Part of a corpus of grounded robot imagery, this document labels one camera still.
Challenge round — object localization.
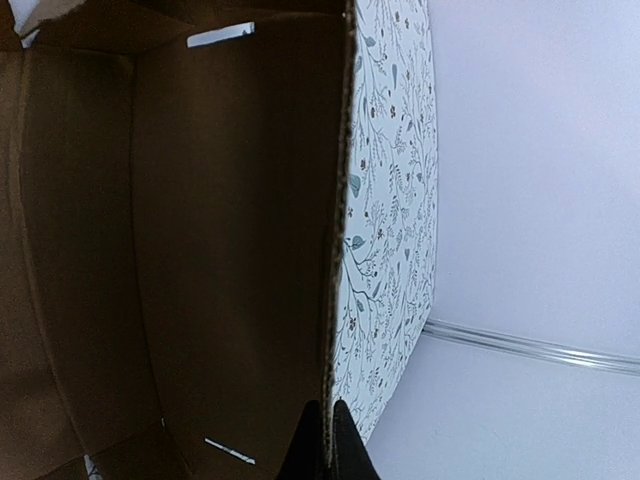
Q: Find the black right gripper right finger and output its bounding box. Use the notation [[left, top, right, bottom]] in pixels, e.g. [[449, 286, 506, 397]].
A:
[[331, 400, 376, 480]]

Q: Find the right aluminium frame post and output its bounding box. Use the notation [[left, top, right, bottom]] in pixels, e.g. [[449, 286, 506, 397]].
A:
[[423, 320, 639, 377]]

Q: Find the floral patterned table mat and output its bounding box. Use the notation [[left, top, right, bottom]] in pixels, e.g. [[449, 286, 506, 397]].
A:
[[331, 1, 438, 440]]

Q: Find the brown cardboard paper box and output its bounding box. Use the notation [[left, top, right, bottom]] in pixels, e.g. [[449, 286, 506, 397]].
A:
[[1, 1, 355, 479]]

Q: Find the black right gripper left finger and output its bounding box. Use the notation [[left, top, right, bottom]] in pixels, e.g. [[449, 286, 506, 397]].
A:
[[275, 400, 324, 480]]

